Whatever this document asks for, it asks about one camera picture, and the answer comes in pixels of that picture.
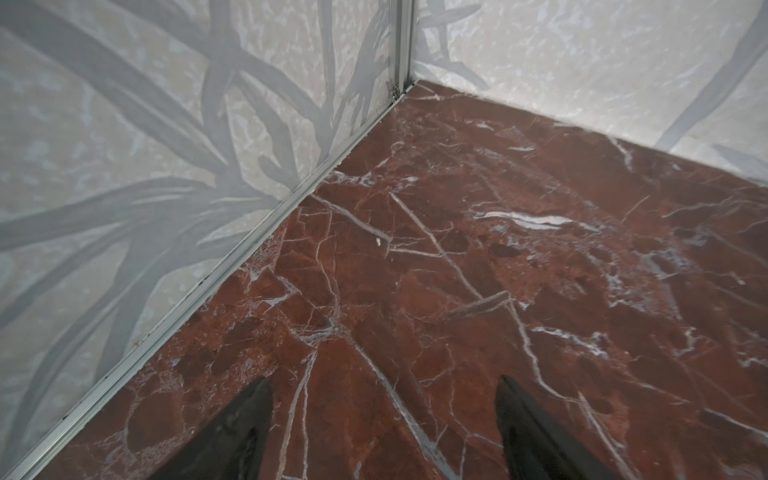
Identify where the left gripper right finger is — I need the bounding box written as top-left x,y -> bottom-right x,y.
495,376 -> 617,480

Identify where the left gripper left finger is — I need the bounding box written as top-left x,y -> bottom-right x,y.
151,378 -> 274,479

